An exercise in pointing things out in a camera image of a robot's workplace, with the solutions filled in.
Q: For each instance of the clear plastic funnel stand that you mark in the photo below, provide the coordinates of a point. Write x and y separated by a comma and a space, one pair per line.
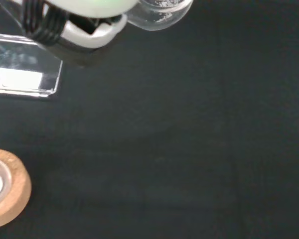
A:
22, 74

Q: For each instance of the black cloth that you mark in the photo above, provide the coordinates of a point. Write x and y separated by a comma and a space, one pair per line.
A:
177, 137

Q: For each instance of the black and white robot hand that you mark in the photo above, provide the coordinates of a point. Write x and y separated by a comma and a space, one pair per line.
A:
89, 32

